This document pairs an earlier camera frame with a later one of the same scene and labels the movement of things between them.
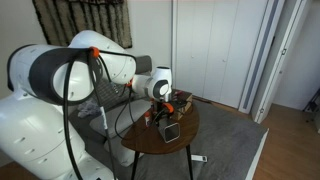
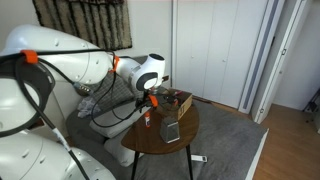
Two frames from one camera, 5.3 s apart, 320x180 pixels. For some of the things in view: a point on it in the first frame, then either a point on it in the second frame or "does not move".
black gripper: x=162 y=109 → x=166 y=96
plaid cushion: x=111 y=93 does not move
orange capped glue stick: x=147 y=114 does not move
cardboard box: x=181 y=100 does not move
